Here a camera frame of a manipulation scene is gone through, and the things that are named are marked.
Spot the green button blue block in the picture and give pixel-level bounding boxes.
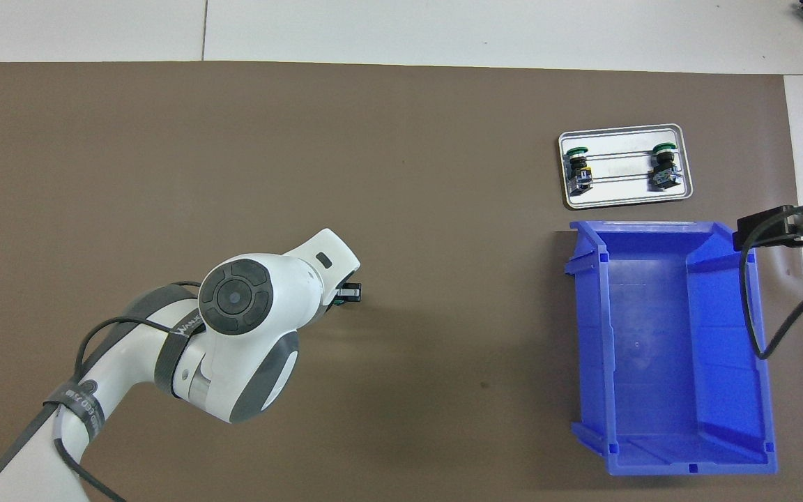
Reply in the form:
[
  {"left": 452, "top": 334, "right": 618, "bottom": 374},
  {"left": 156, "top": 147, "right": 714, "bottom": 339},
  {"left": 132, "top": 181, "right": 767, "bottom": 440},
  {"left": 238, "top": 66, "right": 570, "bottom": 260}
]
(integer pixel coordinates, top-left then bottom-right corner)
[{"left": 648, "top": 142, "right": 680, "bottom": 191}]

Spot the green button yellow marked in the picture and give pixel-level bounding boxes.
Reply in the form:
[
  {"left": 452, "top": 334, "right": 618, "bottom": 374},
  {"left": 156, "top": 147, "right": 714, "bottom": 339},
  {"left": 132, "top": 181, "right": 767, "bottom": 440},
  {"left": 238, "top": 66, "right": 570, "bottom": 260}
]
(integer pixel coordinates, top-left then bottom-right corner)
[{"left": 564, "top": 146, "right": 595, "bottom": 194}]

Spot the brown table mat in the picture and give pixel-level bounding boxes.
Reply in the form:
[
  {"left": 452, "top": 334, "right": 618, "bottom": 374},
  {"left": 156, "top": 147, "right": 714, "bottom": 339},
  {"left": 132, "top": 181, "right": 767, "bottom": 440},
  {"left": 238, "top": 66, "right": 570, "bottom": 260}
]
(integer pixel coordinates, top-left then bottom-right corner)
[{"left": 0, "top": 61, "right": 803, "bottom": 502}]

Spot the silver metal tray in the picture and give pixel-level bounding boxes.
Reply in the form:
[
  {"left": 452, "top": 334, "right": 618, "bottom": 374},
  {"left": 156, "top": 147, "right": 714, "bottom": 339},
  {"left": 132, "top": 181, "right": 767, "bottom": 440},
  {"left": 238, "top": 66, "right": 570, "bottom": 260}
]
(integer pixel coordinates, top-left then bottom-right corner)
[{"left": 558, "top": 123, "right": 693, "bottom": 209}]

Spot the blue plastic storage bin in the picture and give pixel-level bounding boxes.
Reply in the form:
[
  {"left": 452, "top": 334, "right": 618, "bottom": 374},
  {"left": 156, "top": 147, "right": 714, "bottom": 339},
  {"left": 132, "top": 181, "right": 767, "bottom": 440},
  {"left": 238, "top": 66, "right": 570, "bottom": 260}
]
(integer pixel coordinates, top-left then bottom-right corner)
[{"left": 564, "top": 220, "right": 777, "bottom": 476}]

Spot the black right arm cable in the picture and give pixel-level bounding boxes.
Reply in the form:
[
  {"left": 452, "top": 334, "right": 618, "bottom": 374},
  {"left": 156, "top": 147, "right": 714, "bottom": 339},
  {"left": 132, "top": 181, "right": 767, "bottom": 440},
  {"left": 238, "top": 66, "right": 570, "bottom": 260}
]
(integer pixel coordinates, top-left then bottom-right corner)
[{"left": 740, "top": 206, "right": 803, "bottom": 361}]

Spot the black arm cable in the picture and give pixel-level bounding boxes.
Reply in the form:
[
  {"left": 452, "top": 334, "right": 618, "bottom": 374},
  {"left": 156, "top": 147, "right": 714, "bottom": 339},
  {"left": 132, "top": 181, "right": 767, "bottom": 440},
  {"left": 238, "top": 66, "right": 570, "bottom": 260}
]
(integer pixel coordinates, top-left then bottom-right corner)
[
  {"left": 53, "top": 281, "right": 201, "bottom": 502},
  {"left": 740, "top": 206, "right": 803, "bottom": 361}
]

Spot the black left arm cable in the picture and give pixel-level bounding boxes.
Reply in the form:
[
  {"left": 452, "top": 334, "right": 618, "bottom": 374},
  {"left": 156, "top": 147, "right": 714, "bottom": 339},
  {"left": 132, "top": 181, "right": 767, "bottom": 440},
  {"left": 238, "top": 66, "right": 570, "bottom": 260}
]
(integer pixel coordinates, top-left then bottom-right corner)
[{"left": 53, "top": 281, "right": 201, "bottom": 502}]

